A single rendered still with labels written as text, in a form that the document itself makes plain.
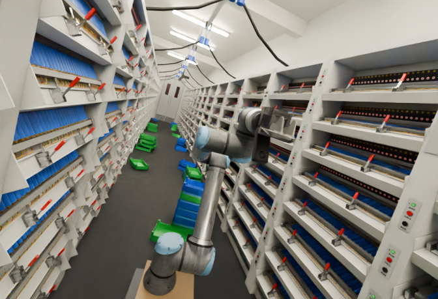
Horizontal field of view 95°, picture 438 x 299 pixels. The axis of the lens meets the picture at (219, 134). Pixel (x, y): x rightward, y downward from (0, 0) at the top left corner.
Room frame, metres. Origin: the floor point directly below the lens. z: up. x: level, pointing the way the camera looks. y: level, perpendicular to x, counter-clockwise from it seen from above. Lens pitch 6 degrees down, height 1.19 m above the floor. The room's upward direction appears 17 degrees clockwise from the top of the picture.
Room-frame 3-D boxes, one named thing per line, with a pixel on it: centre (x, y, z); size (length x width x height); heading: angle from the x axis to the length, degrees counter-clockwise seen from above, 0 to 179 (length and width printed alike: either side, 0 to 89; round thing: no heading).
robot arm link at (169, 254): (1.08, 0.07, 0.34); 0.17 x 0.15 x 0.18; 97
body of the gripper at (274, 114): (0.62, -0.14, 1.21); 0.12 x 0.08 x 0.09; 11
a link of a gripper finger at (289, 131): (0.52, -0.17, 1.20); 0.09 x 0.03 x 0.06; 11
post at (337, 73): (1.43, -0.64, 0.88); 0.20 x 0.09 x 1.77; 108
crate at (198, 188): (1.91, 0.03, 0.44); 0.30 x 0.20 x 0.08; 94
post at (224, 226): (2.10, -0.43, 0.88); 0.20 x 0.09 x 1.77; 108
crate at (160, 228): (1.68, 0.15, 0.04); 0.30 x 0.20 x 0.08; 93
